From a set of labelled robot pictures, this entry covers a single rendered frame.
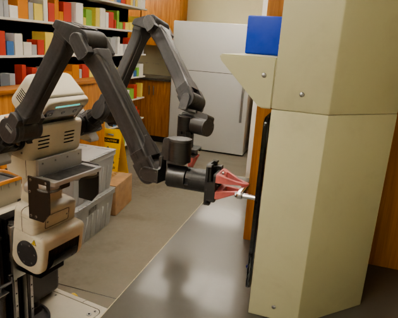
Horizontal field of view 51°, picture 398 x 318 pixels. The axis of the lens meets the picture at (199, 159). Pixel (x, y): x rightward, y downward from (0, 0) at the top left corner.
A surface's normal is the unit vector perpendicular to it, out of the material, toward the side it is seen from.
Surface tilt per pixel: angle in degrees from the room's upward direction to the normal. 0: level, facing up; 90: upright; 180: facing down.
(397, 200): 90
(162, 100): 90
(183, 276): 0
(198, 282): 0
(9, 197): 92
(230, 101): 90
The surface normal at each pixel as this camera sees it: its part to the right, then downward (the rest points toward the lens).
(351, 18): 0.46, 0.27
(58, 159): 0.89, 0.18
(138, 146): -0.51, -0.05
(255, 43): -0.30, 0.23
